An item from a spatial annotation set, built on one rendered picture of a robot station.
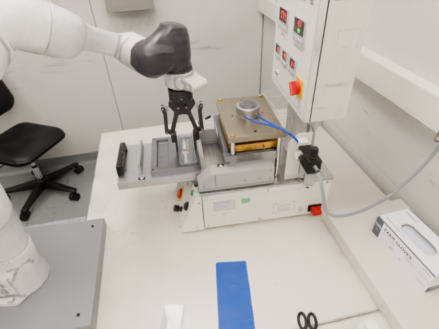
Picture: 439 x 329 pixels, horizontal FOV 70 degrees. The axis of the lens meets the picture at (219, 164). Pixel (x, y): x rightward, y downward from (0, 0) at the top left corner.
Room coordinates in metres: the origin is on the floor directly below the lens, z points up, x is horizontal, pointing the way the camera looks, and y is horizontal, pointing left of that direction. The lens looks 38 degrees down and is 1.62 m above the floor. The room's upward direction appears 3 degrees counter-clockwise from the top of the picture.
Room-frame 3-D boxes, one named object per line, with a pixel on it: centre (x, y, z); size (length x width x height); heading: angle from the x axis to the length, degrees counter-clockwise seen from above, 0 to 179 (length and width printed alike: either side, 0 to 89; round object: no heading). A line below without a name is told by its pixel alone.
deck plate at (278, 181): (0.94, -0.14, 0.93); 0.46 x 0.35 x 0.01; 97
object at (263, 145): (0.93, -0.10, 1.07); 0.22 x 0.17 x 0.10; 7
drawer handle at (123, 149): (0.88, 0.34, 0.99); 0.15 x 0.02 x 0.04; 7
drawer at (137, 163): (0.90, 0.20, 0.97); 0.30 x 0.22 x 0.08; 97
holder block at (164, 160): (0.91, 0.16, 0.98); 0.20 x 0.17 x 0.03; 7
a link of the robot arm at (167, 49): (0.88, 0.14, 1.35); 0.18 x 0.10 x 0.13; 127
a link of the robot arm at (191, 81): (0.89, 0.09, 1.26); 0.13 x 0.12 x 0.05; 7
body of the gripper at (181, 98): (0.91, 0.11, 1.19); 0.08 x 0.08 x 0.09
